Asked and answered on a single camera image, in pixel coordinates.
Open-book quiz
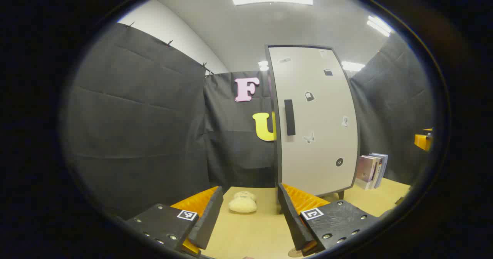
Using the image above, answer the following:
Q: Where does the blue grey book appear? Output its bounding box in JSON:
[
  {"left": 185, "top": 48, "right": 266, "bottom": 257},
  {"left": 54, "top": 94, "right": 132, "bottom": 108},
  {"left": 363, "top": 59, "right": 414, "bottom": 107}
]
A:
[{"left": 372, "top": 152, "right": 389, "bottom": 188}]

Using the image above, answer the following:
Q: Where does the cream plush toy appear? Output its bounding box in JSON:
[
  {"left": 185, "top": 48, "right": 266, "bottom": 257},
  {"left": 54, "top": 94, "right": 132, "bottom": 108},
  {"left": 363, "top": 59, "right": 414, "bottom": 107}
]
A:
[{"left": 228, "top": 191, "right": 258, "bottom": 214}]

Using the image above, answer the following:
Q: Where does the pale pink book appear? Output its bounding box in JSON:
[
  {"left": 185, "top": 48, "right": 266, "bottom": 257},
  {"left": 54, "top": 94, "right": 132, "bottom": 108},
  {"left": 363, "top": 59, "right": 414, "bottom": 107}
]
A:
[{"left": 354, "top": 155, "right": 376, "bottom": 190}]

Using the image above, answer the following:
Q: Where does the tan spine book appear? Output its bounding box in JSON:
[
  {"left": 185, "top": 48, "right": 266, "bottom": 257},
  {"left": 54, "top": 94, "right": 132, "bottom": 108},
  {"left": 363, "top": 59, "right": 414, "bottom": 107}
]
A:
[{"left": 368, "top": 154, "right": 382, "bottom": 189}]

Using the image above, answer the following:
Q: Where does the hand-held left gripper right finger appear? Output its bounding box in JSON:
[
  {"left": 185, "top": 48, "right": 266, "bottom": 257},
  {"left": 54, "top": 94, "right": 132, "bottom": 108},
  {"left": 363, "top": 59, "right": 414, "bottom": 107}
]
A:
[{"left": 277, "top": 183, "right": 380, "bottom": 256}]

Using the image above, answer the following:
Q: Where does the black backdrop cloth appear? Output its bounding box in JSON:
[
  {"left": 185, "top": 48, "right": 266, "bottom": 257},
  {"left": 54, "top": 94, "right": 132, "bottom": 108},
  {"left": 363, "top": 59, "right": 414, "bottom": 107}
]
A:
[{"left": 62, "top": 22, "right": 436, "bottom": 221}]

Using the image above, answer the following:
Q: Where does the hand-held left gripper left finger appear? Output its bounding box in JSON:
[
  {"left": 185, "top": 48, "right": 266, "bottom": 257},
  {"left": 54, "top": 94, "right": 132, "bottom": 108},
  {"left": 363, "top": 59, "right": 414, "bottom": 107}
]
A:
[{"left": 125, "top": 186, "right": 224, "bottom": 256}]

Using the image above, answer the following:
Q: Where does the white cabinet door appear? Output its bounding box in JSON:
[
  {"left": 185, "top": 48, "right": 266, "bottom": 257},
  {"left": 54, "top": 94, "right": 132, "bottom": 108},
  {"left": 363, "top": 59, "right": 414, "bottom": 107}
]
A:
[{"left": 268, "top": 46, "right": 360, "bottom": 197}]

